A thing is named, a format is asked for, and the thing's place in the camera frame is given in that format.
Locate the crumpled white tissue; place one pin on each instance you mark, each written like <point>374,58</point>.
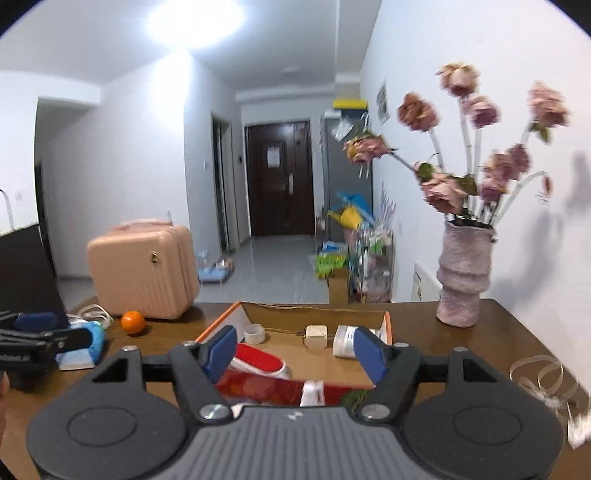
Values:
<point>577,431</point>

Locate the black paper shopping bag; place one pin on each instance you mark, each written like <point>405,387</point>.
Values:
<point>27,282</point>

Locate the person's left hand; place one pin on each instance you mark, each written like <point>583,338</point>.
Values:
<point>4,392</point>

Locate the grey refrigerator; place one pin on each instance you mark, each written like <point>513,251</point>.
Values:
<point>340,175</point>

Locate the dark brown entrance door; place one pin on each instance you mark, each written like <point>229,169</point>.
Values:
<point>279,178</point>

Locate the pink hard suitcase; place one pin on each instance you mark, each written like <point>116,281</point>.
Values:
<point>146,266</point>

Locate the large white pill bottle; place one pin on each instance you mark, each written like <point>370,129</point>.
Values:
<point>342,342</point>

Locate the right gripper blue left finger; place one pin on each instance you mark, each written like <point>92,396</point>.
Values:
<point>196,369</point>

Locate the yellow box on refrigerator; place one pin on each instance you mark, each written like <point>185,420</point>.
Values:
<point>349,104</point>

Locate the white spray bottle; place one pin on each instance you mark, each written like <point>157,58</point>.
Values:
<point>313,394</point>

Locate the dried pink roses bouquet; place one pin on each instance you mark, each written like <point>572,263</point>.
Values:
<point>480,195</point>

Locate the beige square jar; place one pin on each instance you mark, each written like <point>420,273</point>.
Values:
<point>316,337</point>

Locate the pink textured vase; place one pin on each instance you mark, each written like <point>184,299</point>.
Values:
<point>464,273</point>

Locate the blue tissue pack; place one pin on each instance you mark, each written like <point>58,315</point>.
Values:
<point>84,358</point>

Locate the yellow watering can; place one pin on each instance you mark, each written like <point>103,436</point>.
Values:
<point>349,217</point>

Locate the red cardboard box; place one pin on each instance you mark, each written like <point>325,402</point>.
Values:
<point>285,339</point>

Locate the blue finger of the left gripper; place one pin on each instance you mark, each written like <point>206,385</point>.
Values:
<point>58,341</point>
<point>46,321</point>

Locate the metal storage cart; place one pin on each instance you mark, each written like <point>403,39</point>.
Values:
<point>371,264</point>

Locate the red white lint brush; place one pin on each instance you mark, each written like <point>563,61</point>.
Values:
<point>251,360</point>

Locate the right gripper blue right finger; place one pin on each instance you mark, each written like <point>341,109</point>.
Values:
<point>394,372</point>

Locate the orange fruit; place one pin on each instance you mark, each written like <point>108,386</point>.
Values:
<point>132,323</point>

